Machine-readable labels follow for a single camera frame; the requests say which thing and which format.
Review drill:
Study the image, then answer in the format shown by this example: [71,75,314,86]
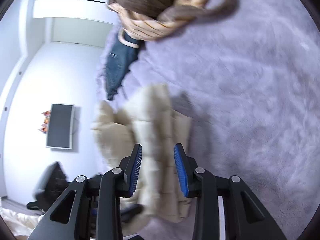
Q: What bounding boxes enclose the cream satin cloth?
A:
[0,197,44,238]

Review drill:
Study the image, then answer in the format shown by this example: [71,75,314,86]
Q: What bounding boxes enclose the purple fleece blanket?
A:
[95,0,318,240]

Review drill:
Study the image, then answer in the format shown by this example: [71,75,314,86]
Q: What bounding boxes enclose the cream puffer jacket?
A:
[91,84,193,237]

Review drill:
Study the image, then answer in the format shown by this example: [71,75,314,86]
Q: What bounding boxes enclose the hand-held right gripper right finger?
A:
[174,144,288,240]

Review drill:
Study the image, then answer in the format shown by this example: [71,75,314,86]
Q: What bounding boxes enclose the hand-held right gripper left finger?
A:
[27,144,143,240]

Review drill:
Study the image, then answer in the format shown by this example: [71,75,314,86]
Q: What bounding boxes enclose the wall-mounted flat screen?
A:
[46,103,75,149]

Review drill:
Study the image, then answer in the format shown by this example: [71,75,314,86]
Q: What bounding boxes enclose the orange flower decoration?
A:
[39,110,52,134]

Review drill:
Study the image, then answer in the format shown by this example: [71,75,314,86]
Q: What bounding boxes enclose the white wardrobe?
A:
[32,0,123,26]

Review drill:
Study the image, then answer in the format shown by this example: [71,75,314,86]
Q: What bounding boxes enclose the brown tan striped sweater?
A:
[107,0,238,42]

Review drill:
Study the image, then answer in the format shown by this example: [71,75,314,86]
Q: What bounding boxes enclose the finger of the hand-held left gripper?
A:
[120,204,144,223]

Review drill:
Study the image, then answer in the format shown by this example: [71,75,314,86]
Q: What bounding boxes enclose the blue denim jeans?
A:
[104,30,141,101]

